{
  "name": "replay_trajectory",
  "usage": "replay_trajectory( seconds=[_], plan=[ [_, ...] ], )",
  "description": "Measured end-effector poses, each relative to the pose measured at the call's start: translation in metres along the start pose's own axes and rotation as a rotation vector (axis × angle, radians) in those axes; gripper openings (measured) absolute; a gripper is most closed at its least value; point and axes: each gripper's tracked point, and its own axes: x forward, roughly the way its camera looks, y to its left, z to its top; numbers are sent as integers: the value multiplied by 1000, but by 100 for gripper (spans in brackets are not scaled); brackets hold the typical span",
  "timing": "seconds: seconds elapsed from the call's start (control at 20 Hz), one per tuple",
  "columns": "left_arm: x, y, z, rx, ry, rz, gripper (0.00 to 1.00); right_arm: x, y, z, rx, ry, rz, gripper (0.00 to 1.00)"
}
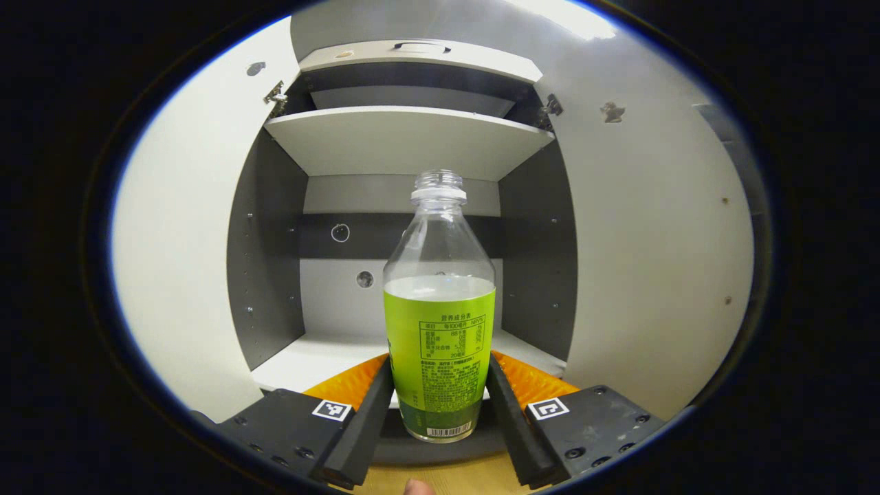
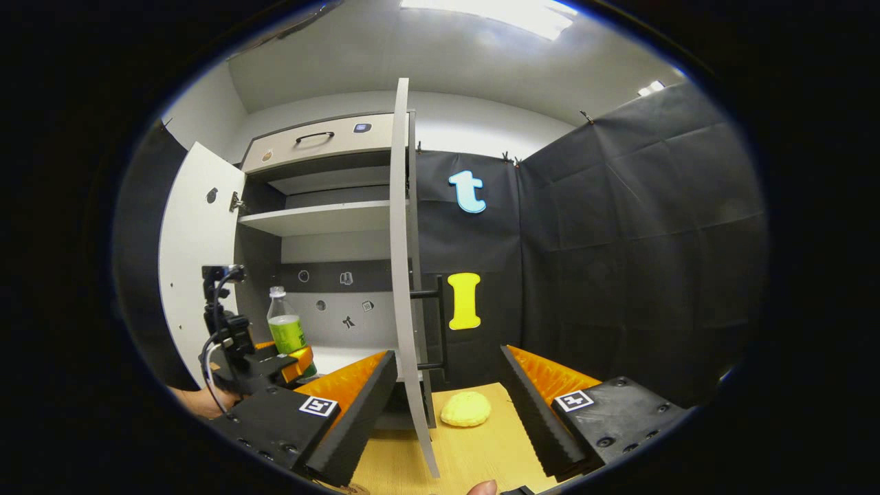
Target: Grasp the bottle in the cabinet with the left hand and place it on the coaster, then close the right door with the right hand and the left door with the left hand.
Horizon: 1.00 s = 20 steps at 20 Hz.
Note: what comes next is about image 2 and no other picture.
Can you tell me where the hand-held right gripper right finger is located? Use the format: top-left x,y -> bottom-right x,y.
499,344 -> 690,483

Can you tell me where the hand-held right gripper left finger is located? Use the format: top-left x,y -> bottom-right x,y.
208,350 -> 399,488

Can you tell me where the green label clear bottle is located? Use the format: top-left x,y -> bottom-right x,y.
267,287 -> 318,379

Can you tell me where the white cabinet door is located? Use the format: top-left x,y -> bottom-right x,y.
158,142 -> 247,387
389,78 -> 441,479

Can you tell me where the white and grey cabinet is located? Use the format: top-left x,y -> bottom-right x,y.
234,110 -> 441,430

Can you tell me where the white cabinet shelf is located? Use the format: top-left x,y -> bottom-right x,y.
239,201 -> 393,238

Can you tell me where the white cabinet drawer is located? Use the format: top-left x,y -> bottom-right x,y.
241,113 -> 397,173

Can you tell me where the yellow lumpy round object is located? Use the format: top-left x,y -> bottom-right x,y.
440,390 -> 493,428

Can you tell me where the black backdrop cloth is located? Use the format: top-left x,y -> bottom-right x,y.
415,81 -> 769,408
112,120 -> 200,391

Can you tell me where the long ceiling light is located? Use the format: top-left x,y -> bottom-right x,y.
399,0 -> 580,41

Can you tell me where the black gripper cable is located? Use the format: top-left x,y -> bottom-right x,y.
199,270 -> 246,417

